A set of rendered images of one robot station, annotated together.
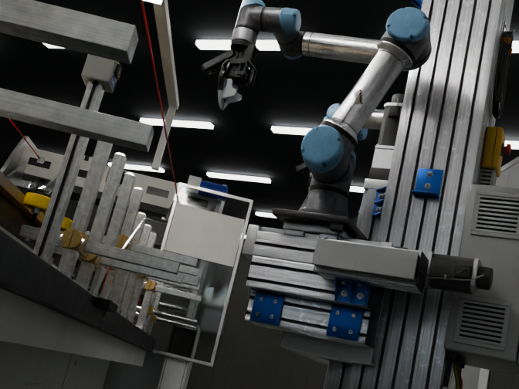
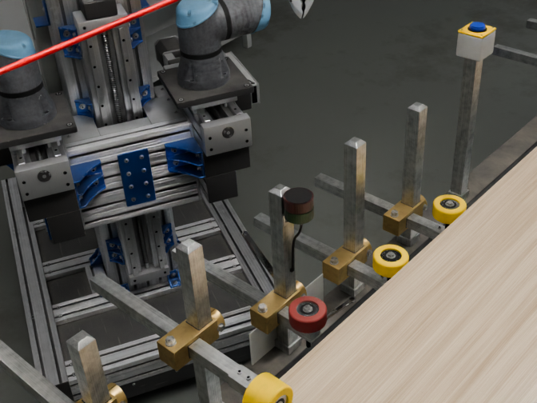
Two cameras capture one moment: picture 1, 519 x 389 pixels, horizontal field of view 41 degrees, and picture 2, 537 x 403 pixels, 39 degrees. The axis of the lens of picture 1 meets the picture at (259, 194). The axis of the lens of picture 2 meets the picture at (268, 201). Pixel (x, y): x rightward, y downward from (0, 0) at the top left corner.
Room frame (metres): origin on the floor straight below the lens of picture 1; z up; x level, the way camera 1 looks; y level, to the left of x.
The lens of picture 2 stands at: (3.28, 1.31, 2.02)
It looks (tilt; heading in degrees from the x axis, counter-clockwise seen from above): 36 degrees down; 224
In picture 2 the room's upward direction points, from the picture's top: 4 degrees counter-clockwise
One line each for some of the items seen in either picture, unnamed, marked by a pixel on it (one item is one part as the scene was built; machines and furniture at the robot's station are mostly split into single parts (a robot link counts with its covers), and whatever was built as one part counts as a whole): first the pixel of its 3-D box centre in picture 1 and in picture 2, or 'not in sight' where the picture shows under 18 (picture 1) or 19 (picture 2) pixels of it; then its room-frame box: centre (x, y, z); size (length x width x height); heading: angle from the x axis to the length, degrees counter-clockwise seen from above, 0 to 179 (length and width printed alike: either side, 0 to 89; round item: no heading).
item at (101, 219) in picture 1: (99, 227); (353, 225); (2.11, 0.45, 0.90); 0.04 x 0.04 x 0.48; 0
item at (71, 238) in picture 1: (76, 242); (405, 213); (1.88, 0.45, 0.81); 0.14 x 0.06 x 0.05; 0
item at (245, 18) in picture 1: (251, 18); not in sight; (1.95, 0.15, 1.61); 0.09 x 0.08 x 0.11; 70
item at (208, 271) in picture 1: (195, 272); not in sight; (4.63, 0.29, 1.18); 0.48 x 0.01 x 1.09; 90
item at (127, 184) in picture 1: (111, 239); (284, 277); (2.36, 0.45, 0.91); 0.04 x 0.04 x 0.48; 0
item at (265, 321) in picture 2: not in sight; (280, 305); (2.38, 0.45, 0.84); 0.14 x 0.06 x 0.05; 0
